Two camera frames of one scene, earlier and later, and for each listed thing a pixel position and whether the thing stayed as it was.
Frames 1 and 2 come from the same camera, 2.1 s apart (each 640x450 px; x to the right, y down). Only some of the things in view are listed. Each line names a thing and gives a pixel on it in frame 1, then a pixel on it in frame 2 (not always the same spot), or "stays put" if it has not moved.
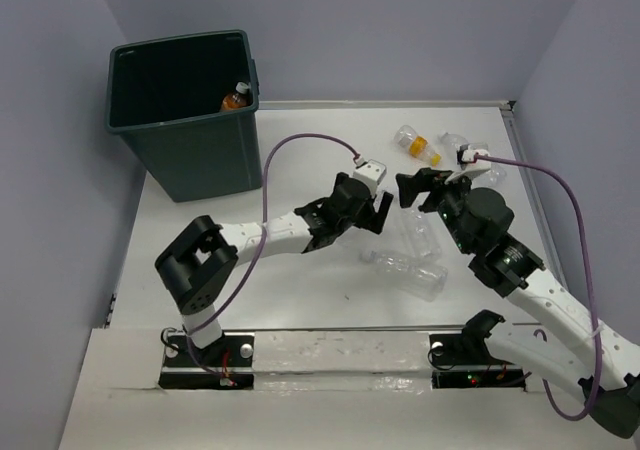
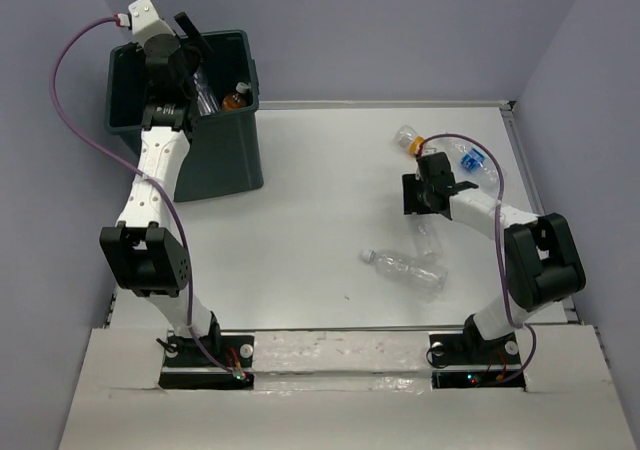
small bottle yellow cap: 416,145 stays put
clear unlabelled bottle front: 424,281 stays put
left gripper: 378,216 → 198,44
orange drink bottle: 238,99 stays put
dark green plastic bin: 186,106 stays put
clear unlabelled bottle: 371,247 → 207,101
